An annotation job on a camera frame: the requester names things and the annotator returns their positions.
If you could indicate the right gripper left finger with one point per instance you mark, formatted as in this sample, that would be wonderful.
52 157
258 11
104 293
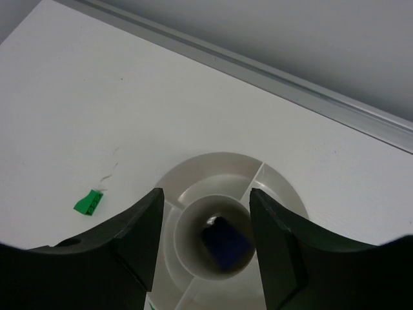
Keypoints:
110 266

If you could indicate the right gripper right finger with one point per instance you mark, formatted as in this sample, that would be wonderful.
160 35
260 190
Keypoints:
305 266

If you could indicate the dark blue lego brick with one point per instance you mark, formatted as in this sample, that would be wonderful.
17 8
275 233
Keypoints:
225 243

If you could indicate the small dark green lego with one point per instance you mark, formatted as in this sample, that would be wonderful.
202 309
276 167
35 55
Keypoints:
89 203

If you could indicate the white round divided container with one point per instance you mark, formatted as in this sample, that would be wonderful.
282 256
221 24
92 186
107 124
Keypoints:
207 255

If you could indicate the aluminium frame rail back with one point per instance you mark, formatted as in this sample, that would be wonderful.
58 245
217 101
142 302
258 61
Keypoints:
361 117

